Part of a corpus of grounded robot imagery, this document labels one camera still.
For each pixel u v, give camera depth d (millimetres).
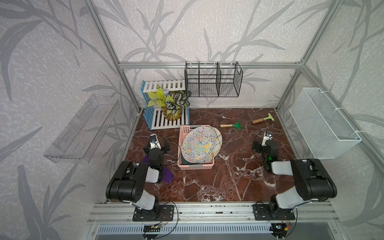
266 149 738
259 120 1118
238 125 1096
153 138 754
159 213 725
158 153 697
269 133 809
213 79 1032
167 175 848
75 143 642
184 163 893
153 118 1118
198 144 921
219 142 872
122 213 753
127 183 451
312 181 452
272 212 670
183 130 1019
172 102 889
